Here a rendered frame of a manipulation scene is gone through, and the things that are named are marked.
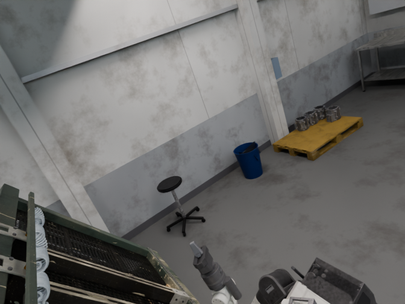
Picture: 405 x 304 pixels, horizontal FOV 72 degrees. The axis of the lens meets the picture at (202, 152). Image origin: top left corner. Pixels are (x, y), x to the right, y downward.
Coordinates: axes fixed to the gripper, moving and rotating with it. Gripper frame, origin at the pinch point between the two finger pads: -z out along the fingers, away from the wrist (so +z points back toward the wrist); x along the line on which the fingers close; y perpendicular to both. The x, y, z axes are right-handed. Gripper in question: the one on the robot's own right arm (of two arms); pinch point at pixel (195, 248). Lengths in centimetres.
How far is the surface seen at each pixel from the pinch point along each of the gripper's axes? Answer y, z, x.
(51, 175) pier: 189, -69, -208
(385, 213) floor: -124, 158, -198
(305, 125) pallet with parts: -136, 88, -436
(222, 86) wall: -39, -53, -397
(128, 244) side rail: 88, 18, -99
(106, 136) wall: 133, -77, -275
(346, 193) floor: -107, 145, -249
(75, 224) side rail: 100, -21, -79
